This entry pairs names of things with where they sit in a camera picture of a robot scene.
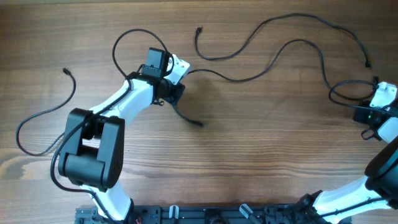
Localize left camera cable black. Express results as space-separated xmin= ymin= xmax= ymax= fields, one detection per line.
xmin=49 ymin=28 xmax=170 ymax=224

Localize separated thin black cable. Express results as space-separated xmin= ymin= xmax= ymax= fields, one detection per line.
xmin=194 ymin=12 xmax=372 ymax=68

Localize black cable bundle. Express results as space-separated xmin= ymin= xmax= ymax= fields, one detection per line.
xmin=170 ymin=39 xmax=377 ymax=128

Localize camera cable black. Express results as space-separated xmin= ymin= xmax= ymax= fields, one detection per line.
xmin=49 ymin=28 xmax=170 ymax=224
xmin=325 ymin=77 xmax=397 ymax=118

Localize right camera cable black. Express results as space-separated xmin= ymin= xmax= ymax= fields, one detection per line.
xmin=325 ymin=77 xmax=397 ymax=118

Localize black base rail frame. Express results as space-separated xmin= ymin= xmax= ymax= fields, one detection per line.
xmin=74 ymin=203 xmax=352 ymax=224

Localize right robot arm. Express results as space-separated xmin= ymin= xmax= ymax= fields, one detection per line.
xmin=292 ymin=99 xmax=397 ymax=223

